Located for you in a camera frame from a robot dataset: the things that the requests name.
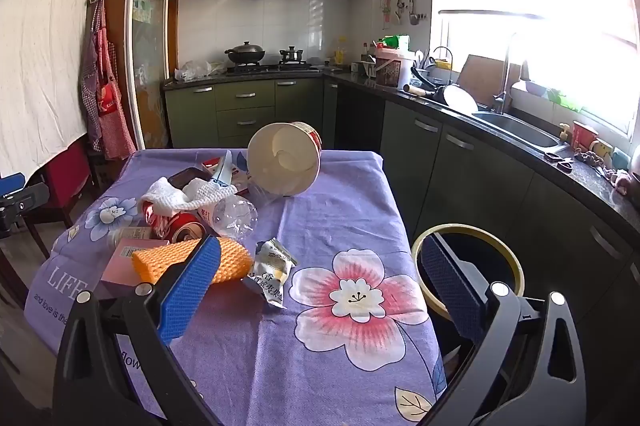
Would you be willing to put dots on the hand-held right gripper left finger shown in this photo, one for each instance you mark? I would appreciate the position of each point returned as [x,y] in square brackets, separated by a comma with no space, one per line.
[190,291]

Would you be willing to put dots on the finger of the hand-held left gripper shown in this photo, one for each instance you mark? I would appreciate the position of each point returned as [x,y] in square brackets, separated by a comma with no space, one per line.
[11,185]

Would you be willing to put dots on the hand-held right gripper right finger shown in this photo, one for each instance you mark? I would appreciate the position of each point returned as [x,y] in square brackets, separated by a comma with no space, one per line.
[450,286]

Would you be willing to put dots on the yellow-rimmed waste bin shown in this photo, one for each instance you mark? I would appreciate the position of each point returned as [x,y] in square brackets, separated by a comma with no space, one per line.
[467,228]

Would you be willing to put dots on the white and yellow snack wrapper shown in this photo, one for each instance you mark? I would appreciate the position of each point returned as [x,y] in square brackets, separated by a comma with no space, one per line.
[270,271]

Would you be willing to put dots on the clear plastic bottle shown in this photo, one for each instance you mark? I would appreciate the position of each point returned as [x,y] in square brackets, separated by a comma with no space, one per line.
[235,216]

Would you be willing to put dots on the white cloth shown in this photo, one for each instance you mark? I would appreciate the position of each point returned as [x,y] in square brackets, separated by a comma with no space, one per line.
[170,198]

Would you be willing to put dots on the blue and white wrapper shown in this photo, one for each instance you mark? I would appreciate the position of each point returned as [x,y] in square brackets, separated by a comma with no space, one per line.
[222,171]

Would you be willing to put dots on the white paper bowl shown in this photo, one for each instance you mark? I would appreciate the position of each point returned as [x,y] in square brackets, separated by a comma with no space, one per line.
[280,161]

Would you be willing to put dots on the red chair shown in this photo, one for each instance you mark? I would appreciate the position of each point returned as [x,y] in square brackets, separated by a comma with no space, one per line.
[65,176]

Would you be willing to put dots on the orange sponge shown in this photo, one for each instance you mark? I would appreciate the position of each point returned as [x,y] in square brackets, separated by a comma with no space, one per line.
[235,261]

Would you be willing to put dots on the red soda can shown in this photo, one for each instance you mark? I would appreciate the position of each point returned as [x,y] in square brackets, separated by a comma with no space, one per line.
[172,226]

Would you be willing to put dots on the pink box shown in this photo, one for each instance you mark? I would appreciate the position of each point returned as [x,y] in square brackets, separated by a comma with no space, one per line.
[117,271]

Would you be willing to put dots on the white drink can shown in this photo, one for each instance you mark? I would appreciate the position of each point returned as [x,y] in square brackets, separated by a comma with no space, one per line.
[130,235]

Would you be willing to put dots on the long green base cabinets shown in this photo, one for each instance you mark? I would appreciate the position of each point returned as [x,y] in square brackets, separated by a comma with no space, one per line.
[500,186]

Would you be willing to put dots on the brown plastic tray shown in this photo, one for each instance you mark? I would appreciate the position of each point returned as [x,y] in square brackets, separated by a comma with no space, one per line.
[187,175]

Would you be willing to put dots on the red checkered apron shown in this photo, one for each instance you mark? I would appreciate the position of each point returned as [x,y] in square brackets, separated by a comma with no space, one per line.
[115,116]

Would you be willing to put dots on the red and white carton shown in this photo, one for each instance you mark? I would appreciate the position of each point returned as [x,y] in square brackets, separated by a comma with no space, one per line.
[210,163]

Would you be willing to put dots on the white hanging sheet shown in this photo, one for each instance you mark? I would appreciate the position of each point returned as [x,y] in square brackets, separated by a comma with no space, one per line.
[45,56]

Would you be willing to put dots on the purple floral tablecloth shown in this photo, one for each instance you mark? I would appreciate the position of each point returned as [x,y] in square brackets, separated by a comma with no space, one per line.
[320,216]

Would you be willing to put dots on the black kitchen countertop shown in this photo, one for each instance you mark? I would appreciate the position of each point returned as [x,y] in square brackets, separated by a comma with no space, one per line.
[590,186]

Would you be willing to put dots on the steel sink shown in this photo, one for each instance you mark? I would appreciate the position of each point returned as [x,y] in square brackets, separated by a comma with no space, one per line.
[520,128]

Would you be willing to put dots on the green base cabinets with drawers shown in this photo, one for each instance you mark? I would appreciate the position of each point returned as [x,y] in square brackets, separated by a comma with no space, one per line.
[245,111]

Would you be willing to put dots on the glass sliding door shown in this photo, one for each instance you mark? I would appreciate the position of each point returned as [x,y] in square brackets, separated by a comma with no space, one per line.
[150,56]

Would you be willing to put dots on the red cup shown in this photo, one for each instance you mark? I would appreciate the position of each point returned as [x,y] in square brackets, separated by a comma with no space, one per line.
[583,136]

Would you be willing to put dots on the black pan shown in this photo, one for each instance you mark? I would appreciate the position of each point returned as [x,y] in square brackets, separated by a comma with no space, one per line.
[430,81]

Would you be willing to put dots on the wooden cutting board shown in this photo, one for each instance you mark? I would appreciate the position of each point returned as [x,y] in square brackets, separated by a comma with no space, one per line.
[482,76]

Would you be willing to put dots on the steel faucet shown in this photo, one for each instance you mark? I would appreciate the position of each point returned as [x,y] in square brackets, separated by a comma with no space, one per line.
[502,76]

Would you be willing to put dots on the clear plastic bag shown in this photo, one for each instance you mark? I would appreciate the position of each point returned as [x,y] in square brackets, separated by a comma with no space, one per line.
[197,70]

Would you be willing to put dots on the white bucket with brown label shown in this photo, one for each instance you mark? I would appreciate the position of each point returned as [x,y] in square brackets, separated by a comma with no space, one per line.
[392,68]

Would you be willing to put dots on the gas stove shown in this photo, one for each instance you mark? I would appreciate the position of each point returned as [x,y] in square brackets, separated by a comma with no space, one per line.
[280,67]

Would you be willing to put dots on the black wok with lid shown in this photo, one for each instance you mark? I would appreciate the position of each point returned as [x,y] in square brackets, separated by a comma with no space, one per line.
[245,52]

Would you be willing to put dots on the green packet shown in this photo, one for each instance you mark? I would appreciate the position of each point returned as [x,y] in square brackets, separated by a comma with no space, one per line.
[397,41]

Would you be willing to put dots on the small black pot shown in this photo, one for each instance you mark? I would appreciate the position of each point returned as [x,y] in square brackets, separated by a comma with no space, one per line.
[291,55]

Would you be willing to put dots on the yellow bottle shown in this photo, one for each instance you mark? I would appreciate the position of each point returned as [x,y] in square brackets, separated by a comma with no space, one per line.
[340,53]

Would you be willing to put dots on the hanging kitchen utensils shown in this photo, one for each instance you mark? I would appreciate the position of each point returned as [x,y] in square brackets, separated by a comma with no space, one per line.
[405,3]

